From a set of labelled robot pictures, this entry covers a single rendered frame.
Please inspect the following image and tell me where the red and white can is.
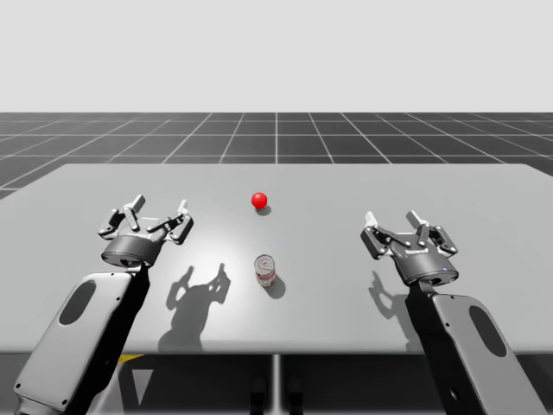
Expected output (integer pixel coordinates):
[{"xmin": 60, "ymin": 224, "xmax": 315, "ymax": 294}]
[{"xmin": 253, "ymin": 253, "xmax": 277, "ymax": 288}]

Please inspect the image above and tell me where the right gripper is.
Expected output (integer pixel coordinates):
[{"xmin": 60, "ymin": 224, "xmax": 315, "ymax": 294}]
[{"xmin": 359, "ymin": 209, "xmax": 459, "ymax": 287}]

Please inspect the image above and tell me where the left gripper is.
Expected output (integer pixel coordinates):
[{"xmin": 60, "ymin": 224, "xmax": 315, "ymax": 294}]
[{"xmin": 96, "ymin": 194, "xmax": 194, "ymax": 267}]

